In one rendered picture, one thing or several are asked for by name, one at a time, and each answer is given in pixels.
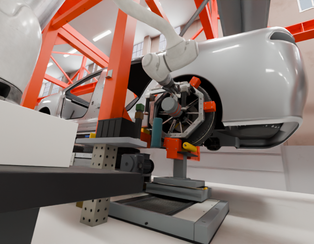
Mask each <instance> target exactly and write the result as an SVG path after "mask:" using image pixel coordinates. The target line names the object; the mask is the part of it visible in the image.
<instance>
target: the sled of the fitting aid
mask: <svg viewBox="0 0 314 244"><path fill-rule="evenodd" d="M146 192H148V193H151V194H156V195H157V194H159V195H165V196H170V197H176V198H183V199H189V200H190V201H196V202H198V201H200V202H202V201H204V200H206V199H208V198H210V197H211V188H210V187H207V186H202V187H198V188H193V187H186V186H179V185H171V184H164V183H155V182H151V183H147V185H146Z"/></svg>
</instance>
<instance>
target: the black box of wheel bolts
mask: <svg viewBox="0 0 314 244"><path fill-rule="evenodd" d="M134 128H135V122H132V121H130V120H128V119H125V118H123V117H119V118H111V119H104V120H98V126H97V131H96V137H95V138H103V137H131V138H133V136H134Z"/></svg>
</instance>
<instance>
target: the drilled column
mask: <svg viewBox="0 0 314 244"><path fill-rule="evenodd" d="M96 148H97V149H96ZM114 149H115V150H114ZM117 150H118V146H113V145H108V144H94V147H93V153H92V158H91V163H90V168H100V169H109V170H115V164H116V157H117ZM95 155H96V157H95ZM112 157H114V158H112ZM93 164H94V165H93ZM111 165H112V166H111ZM110 198H111V197H109V198H100V199H94V200H87V201H83V207H82V212H81V217H80V223H83V224H85V225H88V226H90V227H94V226H97V225H100V224H103V223H106V222H107V218H108V211H109V204H110ZM105 208H106V209H105Z"/></svg>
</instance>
